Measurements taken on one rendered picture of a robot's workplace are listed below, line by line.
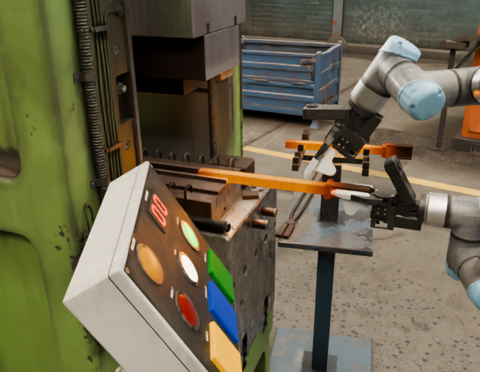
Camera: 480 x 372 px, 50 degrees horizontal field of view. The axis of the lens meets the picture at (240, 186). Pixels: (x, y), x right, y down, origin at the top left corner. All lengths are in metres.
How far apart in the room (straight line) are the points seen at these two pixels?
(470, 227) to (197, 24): 0.72
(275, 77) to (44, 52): 4.29
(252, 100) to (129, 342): 4.73
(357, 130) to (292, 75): 3.91
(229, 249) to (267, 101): 4.06
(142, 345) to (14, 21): 0.58
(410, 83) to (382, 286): 1.80
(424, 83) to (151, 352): 0.69
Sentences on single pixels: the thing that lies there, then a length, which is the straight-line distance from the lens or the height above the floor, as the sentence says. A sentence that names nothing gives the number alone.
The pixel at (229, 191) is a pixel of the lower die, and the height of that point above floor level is 0.96.
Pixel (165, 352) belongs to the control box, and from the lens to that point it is 0.65.
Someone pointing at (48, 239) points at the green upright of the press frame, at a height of 1.01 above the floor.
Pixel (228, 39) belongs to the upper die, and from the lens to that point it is 1.25.
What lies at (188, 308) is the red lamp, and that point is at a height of 1.09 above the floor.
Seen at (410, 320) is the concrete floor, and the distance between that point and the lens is 2.54.
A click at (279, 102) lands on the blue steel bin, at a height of 0.21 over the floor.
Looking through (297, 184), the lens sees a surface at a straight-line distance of 1.26.
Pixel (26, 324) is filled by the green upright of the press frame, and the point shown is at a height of 0.71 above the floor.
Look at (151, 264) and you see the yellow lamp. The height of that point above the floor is 1.16.
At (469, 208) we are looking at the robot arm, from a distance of 1.22.
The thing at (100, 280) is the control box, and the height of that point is 1.19.
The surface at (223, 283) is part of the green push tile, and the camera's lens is 0.89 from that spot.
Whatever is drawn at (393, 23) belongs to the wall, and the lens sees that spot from 8.98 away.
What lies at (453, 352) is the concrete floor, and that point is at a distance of 2.43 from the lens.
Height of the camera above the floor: 1.51
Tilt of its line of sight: 24 degrees down
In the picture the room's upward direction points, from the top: 1 degrees counter-clockwise
